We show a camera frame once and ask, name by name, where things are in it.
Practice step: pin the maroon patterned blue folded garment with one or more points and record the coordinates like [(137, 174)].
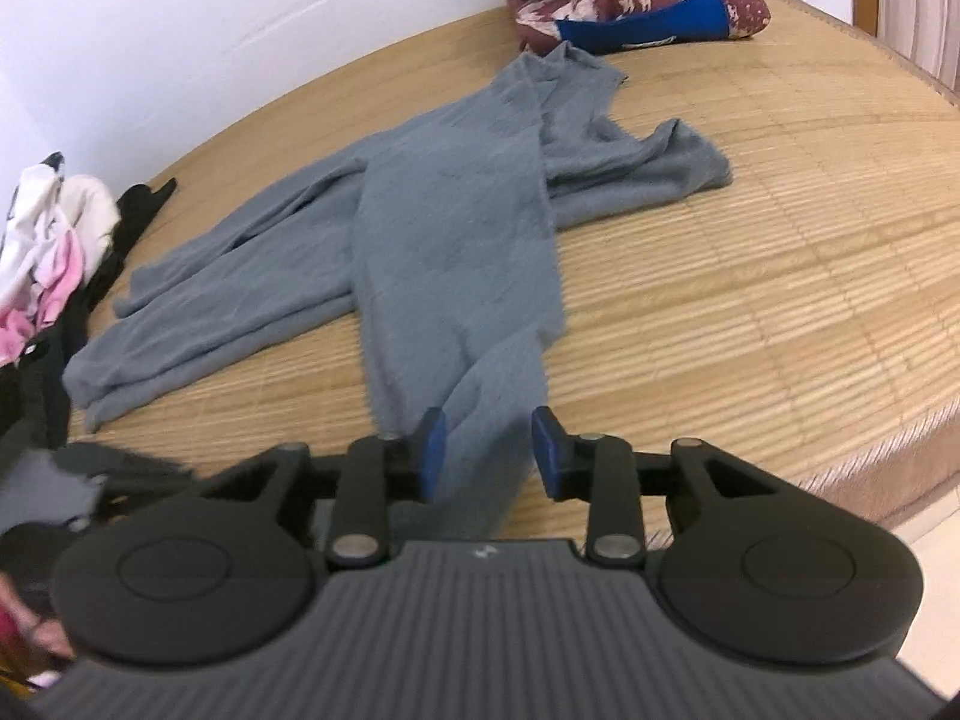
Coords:
[(645, 22)]

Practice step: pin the person's left hand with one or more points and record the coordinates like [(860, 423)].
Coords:
[(37, 634)]

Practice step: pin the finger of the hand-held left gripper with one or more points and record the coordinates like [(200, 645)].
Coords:
[(150, 481)]

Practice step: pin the pale striped curtain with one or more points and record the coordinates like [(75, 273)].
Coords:
[(922, 0)]

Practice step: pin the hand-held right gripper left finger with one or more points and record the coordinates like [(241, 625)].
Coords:
[(433, 457)]

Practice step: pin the grey sweater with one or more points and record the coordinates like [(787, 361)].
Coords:
[(450, 240)]

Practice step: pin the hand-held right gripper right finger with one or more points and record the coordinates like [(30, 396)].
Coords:
[(546, 457)]

